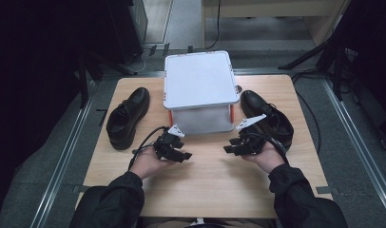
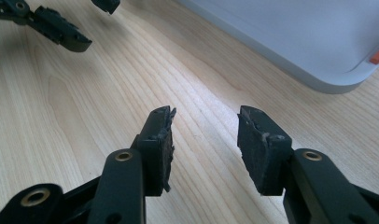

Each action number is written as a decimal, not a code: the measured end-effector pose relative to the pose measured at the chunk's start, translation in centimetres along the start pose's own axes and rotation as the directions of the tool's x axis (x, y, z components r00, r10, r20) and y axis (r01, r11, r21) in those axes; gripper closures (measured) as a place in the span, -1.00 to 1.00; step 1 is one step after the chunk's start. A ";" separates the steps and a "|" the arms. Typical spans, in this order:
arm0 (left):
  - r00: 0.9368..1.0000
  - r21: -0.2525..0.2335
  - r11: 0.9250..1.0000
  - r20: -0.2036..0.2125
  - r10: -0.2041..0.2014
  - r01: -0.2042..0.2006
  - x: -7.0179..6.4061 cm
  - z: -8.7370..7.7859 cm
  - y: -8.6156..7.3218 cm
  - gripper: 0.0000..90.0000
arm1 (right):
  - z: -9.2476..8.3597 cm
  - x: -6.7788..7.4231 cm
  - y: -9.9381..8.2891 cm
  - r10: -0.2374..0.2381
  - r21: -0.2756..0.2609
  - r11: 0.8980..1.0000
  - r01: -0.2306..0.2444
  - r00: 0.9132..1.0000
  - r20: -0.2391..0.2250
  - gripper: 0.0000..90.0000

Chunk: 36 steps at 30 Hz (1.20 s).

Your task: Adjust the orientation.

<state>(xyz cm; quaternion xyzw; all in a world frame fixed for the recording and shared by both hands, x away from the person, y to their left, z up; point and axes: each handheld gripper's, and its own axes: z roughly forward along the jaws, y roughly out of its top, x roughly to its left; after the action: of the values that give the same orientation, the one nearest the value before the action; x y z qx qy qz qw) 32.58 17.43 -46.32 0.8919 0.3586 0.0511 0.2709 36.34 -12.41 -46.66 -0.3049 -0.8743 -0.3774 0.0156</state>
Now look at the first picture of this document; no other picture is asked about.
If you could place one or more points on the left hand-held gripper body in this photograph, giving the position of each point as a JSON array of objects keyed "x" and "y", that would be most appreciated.
[{"x": 165, "y": 144}]

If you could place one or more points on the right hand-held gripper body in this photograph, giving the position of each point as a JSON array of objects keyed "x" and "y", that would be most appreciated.
[{"x": 253, "y": 139}]

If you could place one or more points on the black leather shoe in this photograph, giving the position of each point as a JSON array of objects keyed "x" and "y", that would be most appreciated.
[
  {"x": 267, "y": 115},
  {"x": 128, "y": 118}
]

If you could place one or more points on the white two-tier shoe rack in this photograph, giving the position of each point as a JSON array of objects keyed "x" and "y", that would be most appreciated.
[{"x": 199, "y": 85}]

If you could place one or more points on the person's right hand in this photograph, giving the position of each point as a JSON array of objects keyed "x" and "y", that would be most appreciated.
[{"x": 268, "y": 158}]

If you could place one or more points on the person's left hand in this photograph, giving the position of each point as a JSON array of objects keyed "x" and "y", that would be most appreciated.
[{"x": 148, "y": 163}]

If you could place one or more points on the grey tape strip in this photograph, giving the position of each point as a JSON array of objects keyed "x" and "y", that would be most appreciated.
[
  {"x": 79, "y": 189},
  {"x": 327, "y": 190}
]

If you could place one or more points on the black tripod stand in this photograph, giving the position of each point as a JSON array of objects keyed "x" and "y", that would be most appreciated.
[{"x": 308, "y": 55}]

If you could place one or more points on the black metal stand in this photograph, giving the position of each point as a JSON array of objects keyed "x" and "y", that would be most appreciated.
[{"x": 83, "y": 84}]

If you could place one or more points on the black cabinet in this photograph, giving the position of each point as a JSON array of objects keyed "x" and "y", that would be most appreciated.
[{"x": 124, "y": 28}]

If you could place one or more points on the light wooden cabinet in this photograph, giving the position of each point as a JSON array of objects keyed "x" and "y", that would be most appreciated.
[{"x": 270, "y": 9}]

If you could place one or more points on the small dark floor bracket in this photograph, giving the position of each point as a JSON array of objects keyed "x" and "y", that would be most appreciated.
[
  {"x": 166, "y": 49},
  {"x": 153, "y": 49}
]

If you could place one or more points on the metal floor rail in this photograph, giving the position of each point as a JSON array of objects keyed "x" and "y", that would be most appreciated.
[
  {"x": 356, "y": 129},
  {"x": 66, "y": 148}
]

